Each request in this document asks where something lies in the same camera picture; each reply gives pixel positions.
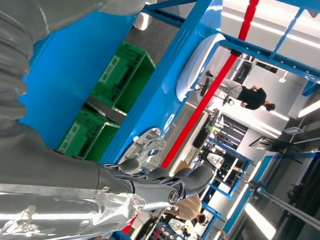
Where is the blue metal shelf rack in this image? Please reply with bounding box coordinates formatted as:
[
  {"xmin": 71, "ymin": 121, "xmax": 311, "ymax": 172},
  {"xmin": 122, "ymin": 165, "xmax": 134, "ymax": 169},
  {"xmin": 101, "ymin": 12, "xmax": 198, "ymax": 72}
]
[
  {"xmin": 199, "ymin": 137, "xmax": 275, "ymax": 240},
  {"xmin": 18, "ymin": 0, "xmax": 320, "ymax": 167}
]

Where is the white curved plastic part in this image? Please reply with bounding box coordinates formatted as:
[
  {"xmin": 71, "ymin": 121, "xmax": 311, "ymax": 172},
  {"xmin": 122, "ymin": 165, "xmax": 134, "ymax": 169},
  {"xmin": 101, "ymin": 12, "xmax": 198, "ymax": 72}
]
[{"xmin": 176, "ymin": 33, "xmax": 226, "ymax": 103}]

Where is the green plastic crate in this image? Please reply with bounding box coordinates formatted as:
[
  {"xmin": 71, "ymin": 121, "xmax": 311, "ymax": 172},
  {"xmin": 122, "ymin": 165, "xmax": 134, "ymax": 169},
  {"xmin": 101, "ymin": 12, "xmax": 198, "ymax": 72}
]
[
  {"xmin": 91, "ymin": 41, "xmax": 156, "ymax": 116},
  {"xmin": 57, "ymin": 105, "xmax": 122, "ymax": 163}
]

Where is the person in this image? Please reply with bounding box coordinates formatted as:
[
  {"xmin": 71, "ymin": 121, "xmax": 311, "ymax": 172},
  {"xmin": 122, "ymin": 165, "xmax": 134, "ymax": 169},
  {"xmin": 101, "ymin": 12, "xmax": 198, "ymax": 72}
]
[
  {"xmin": 199, "ymin": 70, "xmax": 276, "ymax": 112},
  {"xmin": 163, "ymin": 194, "xmax": 208, "ymax": 229}
]

